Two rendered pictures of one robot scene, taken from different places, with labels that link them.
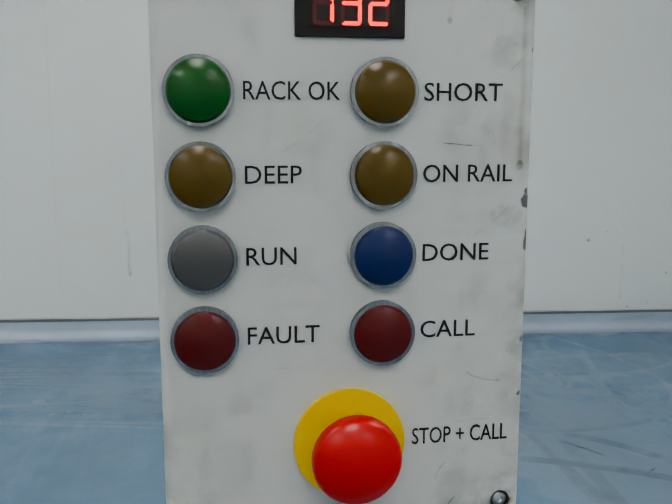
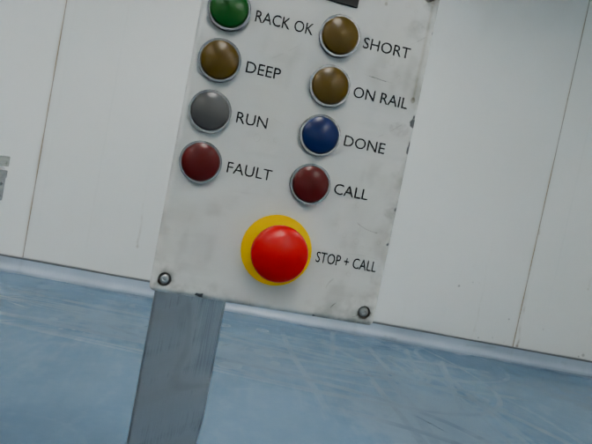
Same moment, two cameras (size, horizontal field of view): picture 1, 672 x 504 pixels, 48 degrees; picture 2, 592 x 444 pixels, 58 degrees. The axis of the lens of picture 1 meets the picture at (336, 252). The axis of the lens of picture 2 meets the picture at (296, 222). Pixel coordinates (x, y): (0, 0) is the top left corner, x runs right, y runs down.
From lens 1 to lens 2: 0.11 m
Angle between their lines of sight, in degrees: 6
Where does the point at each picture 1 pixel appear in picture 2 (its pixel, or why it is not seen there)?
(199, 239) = (210, 96)
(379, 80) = (337, 26)
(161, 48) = not seen: outside the picture
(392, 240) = (327, 125)
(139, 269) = (144, 244)
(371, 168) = (322, 77)
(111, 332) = (114, 284)
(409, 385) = (321, 223)
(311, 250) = (277, 122)
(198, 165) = (219, 51)
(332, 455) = (264, 243)
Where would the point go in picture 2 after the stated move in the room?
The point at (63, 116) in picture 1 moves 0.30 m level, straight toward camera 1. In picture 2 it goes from (116, 129) to (116, 127)
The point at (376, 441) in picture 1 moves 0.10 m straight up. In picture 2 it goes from (293, 240) to (322, 95)
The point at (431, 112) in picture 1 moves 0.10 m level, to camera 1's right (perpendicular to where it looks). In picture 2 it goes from (365, 55) to (499, 82)
